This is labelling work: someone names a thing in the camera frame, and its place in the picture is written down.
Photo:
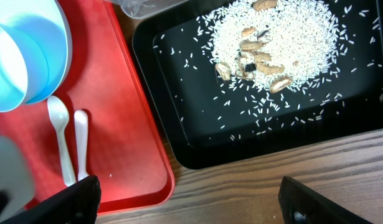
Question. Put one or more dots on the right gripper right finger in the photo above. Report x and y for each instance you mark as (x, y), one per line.
(301, 204)

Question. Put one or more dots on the rice and peanut shell waste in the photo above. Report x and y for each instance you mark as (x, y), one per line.
(274, 45)

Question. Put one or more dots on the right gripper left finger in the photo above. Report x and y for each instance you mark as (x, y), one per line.
(77, 204)

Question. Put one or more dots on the black tray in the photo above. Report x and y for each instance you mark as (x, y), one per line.
(207, 123)

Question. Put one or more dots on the white plastic fork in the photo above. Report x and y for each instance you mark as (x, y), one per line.
(81, 137)

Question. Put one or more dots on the white plastic spoon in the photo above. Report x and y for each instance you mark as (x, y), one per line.
(59, 117)

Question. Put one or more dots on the light blue plate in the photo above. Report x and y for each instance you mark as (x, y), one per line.
(49, 27)

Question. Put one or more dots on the red plastic tray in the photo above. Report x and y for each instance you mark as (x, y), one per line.
(124, 148)

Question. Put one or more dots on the light blue bowl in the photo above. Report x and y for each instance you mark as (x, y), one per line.
(24, 71)

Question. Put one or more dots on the clear plastic bin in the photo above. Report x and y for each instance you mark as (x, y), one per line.
(142, 9)

